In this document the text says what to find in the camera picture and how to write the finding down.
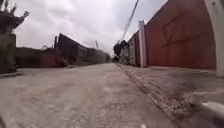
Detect dark tree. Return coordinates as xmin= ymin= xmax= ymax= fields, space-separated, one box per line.
xmin=112 ymin=39 xmax=128 ymax=64

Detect pole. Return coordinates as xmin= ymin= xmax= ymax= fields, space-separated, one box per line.
xmin=94 ymin=39 xmax=100 ymax=50

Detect white pillar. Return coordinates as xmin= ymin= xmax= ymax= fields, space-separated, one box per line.
xmin=138 ymin=19 xmax=148 ymax=69

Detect dark building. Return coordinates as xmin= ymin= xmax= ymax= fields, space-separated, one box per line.
xmin=54 ymin=32 xmax=113 ymax=67

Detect grey concrete road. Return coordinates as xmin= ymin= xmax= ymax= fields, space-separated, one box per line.
xmin=0 ymin=63 xmax=181 ymax=128

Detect red metal gate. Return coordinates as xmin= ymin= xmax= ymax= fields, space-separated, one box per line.
xmin=143 ymin=0 xmax=218 ymax=71

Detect dark low kerb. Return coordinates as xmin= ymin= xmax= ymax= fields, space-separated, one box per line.
xmin=0 ymin=70 xmax=25 ymax=80

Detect ornate stone structure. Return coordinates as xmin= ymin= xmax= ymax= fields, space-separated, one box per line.
xmin=0 ymin=0 xmax=30 ymax=74

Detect grey stone gate pillar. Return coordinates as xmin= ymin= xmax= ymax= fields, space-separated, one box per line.
xmin=203 ymin=0 xmax=224 ymax=78

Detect grey wall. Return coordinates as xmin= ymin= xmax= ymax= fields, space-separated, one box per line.
xmin=119 ymin=30 xmax=142 ymax=67

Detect overhead wires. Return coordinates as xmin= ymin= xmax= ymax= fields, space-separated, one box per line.
xmin=117 ymin=0 xmax=141 ymax=43

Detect low reddish wall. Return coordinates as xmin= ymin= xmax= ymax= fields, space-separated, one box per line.
xmin=14 ymin=46 xmax=66 ymax=69

